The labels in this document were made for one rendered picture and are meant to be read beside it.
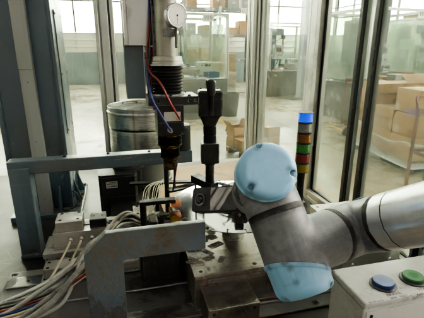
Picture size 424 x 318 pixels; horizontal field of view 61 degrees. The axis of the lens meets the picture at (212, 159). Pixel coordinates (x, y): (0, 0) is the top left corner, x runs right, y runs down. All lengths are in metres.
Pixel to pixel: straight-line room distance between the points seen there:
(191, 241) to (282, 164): 0.38
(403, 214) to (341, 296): 0.39
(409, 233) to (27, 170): 0.94
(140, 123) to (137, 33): 0.67
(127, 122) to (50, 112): 0.31
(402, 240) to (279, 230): 0.14
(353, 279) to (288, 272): 0.38
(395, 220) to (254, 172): 0.17
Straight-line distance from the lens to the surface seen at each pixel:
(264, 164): 0.44
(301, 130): 1.13
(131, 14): 0.89
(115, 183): 1.28
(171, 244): 0.77
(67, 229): 1.09
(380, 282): 0.81
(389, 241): 0.50
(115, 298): 0.83
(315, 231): 0.47
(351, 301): 0.80
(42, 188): 1.41
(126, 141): 1.54
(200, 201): 0.65
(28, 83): 1.34
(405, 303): 0.83
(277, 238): 0.45
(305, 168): 1.16
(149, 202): 0.91
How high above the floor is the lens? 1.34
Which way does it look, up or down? 17 degrees down
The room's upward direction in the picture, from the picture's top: straight up
